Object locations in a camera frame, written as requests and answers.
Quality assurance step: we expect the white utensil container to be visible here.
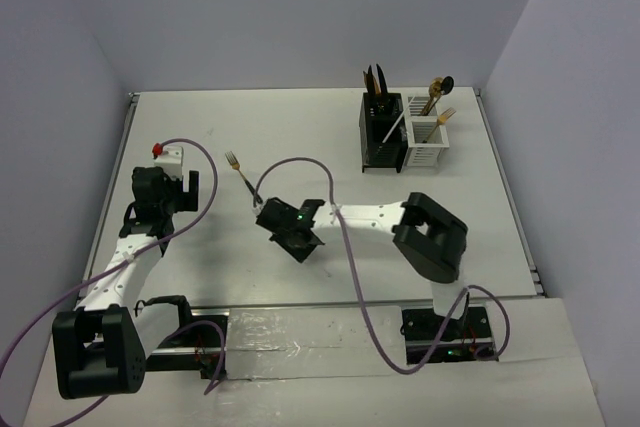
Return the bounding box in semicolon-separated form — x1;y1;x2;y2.
402;94;450;168

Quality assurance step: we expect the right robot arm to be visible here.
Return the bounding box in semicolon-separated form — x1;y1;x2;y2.
254;192;470;338

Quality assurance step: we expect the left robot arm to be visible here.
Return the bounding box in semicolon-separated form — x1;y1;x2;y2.
52;165;199;399

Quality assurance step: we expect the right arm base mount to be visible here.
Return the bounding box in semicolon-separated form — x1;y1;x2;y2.
400;306;495;365

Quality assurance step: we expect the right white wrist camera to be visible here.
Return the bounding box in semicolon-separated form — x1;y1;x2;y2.
252;201;265;216

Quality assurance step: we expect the black utensil container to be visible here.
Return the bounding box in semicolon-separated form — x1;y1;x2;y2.
359;93;407;173

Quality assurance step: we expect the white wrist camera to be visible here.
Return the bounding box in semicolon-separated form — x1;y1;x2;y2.
152;143;184;181
252;201;265;216

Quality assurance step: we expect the white fork green handle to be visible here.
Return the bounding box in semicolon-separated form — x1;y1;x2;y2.
423;107;456;143

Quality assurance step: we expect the black spoon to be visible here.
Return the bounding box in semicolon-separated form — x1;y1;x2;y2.
422;76;455;116

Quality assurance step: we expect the black steak knife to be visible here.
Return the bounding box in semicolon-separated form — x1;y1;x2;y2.
376;64;388;96
366;66;376;96

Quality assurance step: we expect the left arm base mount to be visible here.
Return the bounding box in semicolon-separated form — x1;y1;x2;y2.
133;295;229;380

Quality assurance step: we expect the gold fork green handle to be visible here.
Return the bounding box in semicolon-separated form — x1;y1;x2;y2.
225;151;263;204

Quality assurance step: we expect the silver tape sheet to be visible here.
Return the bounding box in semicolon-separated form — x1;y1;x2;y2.
225;307;394;380

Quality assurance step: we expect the gold spoon green handle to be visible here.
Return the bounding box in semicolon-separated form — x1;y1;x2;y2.
421;77;444;116

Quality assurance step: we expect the gold knife green handle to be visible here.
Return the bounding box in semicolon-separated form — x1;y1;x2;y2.
363;71;375;96
370;73;381;96

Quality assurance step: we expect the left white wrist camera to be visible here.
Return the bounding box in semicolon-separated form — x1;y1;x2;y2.
152;143;184;181

